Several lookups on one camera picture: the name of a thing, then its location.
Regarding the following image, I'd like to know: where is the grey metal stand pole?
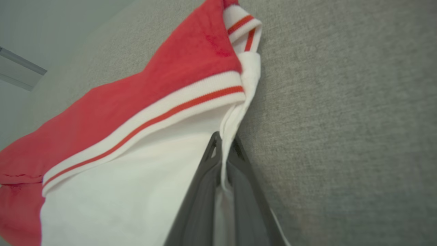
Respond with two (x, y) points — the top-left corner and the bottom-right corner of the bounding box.
(0, 46), (48, 92)

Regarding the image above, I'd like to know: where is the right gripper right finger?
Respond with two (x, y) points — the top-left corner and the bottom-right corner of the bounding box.
(227, 135), (289, 246)

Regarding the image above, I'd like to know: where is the red jersey with white sleeves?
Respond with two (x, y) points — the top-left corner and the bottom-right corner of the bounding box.
(0, 0), (291, 246)

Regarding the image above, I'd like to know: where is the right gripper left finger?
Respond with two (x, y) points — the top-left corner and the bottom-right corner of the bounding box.
(164, 132), (223, 246)

